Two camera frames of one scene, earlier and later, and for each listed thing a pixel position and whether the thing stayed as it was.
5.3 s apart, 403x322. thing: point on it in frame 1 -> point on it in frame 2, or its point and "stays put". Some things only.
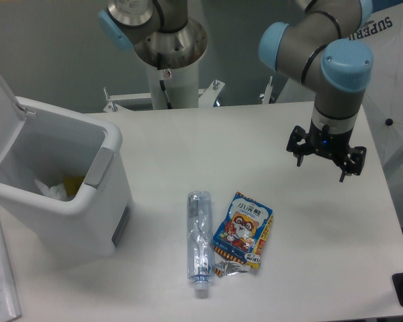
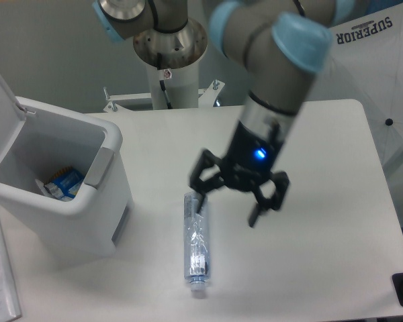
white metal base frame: x=206 y=97 stays put
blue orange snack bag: x=241 y=237 -> x=68 y=180
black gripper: x=331 y=145 -> x=247 y=165
